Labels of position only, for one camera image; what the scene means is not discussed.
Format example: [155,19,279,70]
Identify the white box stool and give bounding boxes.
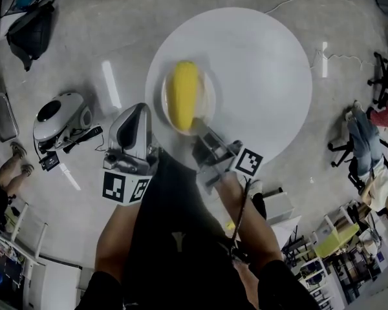
[261,188,294,223]

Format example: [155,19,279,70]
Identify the small black box device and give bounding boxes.
[38,152,60,172]

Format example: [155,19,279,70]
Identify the person's left forearm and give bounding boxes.
[94,201,144,279]

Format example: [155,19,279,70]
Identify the braided black cable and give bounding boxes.
[228,176,257,250]

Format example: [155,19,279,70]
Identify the yellow-green box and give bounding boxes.
[312,223,360,258]

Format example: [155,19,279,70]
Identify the white plate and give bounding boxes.
[160,64,218,138]

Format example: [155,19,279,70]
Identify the white floor cable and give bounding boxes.
[264,0,376,72]

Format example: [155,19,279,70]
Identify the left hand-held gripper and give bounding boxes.
[102,102,160,205]

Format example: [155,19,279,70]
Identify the white shelf unit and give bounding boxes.
[279,231,337,310]

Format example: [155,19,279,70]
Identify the black office chair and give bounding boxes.
[367,52,388,110]
[327,133,388,190]

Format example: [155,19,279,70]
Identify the yellow corn cob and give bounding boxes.
[166,60,202,132]

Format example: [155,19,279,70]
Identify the person's black clothing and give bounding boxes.
[83,147,321,310]

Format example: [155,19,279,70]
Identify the red checked cloth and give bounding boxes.
[370,104,388,129]

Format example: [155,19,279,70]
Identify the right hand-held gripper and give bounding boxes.
[191,117,264,196]

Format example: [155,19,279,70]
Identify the person's white shoe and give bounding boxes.
[248,179,263,202]

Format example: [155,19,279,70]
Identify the grey metal chair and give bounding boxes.
[0,92,20,143]

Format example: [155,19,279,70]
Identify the round white table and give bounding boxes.
[144,7,313,171]

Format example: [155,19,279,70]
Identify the person's right forearm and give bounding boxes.
[218,172,284,266]

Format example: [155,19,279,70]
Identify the black backpack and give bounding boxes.
[5,1,58,72]

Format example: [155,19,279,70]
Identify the white metal rack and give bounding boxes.
[0,201,50,269]

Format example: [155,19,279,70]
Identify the white and black headset device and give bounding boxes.
[32,91,104,152]

